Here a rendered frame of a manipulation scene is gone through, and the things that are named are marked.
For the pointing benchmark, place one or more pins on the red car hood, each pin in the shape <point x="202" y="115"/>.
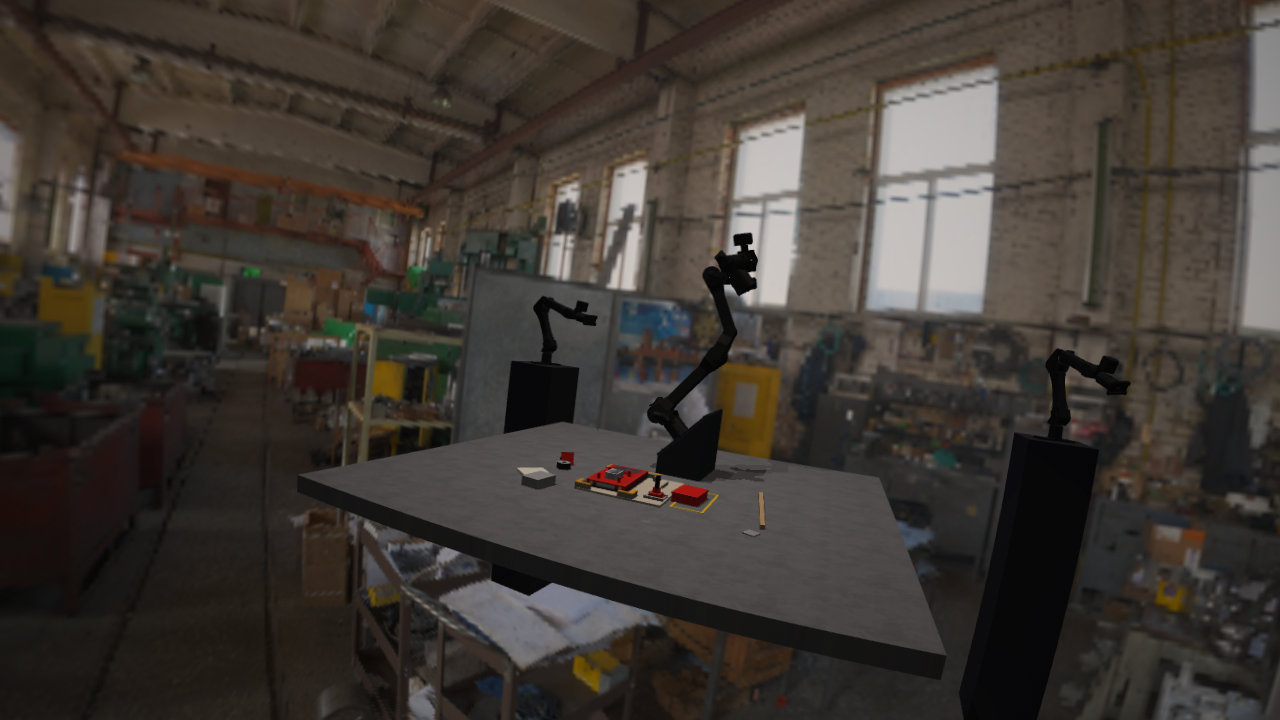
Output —
<point x="689" y="495"/>

